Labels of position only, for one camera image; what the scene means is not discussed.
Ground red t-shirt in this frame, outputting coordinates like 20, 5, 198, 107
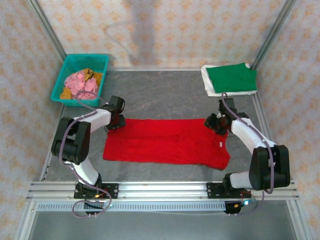
102, 117, 231, 172

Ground green folded t-shirt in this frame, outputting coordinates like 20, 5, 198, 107
207, 62, 258, 93

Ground pink and yellow cloths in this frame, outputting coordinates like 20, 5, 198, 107
59, 67, 104, 100

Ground white folded t-shirt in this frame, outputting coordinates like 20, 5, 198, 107
200, 63, 259, 97

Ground pink crumpled t-shirt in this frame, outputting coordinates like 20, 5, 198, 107
64, 70, 100, 100

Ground teal plastic basket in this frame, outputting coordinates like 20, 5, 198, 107
50, 53, 110, 108

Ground black controller board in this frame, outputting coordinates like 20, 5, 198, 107
223, 198, 257, 216
83, 199, 107, 217

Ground aluminium table end rail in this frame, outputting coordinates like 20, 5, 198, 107
109, 66, 204, 73

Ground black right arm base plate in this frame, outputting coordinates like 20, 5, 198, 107
206, 181, 252, 200

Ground aluminium frame post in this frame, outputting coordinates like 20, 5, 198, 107
26, 0, 68, 67
250, 0, 298, 71

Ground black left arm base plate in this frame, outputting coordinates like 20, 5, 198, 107
73, 183, 119, 200

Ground aluminium mounting rail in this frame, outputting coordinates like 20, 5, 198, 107
26, 180, 300, 201

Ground grey slotted cable duct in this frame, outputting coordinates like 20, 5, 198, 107
36, 201, 227, 213

